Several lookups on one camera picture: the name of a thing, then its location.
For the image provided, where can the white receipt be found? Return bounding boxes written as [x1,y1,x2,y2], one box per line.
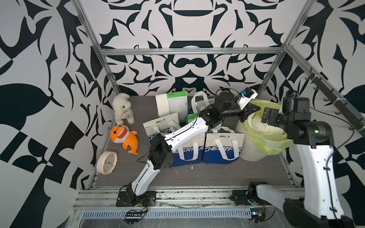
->
[155,94,170,117]

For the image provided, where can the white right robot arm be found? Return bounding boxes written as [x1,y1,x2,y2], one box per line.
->
[246,95,355,228]

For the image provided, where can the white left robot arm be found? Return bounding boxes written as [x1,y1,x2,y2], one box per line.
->
[116,88,260,207]

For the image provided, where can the torn paper pieces in bin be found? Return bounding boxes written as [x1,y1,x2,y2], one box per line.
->
[247,114,284,136]

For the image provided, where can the green plastic bin liner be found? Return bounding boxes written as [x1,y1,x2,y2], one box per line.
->
[243,99,293,155]

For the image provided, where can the white round trash bin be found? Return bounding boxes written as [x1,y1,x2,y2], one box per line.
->
[235,121,267,162]

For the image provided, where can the blue white front right bag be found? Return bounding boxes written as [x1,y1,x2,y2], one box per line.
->
[202,126,245,164]

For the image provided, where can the white blue back right bag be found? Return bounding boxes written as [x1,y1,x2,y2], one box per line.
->
[191,91,215,114]

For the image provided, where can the green white middle bag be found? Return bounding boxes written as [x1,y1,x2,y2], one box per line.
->
[186,113,199,124]

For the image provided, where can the green white bag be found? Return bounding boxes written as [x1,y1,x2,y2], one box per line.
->
[186,113,199,124]
[167,91,188,122]

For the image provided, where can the blue white front left bag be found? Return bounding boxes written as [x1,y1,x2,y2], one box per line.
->
[171,134,205,167]

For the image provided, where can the green white back left bag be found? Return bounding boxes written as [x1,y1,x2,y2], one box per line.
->
[167,91,188,122]

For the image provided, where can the white plush rabbit toy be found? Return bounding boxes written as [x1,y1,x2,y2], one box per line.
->
[112,93,135,125]

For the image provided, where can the orange plush monster toy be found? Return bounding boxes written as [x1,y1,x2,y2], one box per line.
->
[110,124,138,155]

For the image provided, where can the white tape roll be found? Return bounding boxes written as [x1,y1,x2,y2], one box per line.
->
[97,151,117,175]

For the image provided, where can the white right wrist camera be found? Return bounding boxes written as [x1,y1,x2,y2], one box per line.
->
[281,90,298,114]

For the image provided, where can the black wall hook rail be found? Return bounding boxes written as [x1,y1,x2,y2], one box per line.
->
[306,67,365,137]

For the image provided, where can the aluminium frame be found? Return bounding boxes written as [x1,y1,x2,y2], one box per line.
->
[69,0,365,189]

